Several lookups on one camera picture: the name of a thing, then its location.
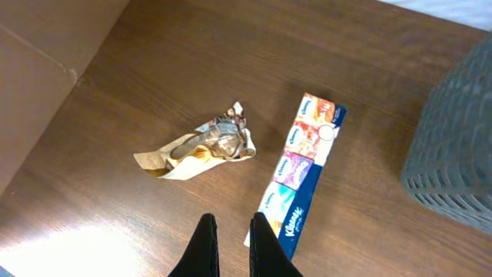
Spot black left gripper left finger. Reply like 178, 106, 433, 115
168, 213, 220, 277

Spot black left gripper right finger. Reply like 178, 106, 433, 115
249, 212, 302, 277

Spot blue Kleenex tissue multipack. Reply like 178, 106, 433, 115
258, 93, 347, 259

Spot crumpled brown snack bag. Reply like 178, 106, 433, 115
134, 102, 257, 181

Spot grey plastic lattice basket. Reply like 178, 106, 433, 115
401, 36, 491, 233

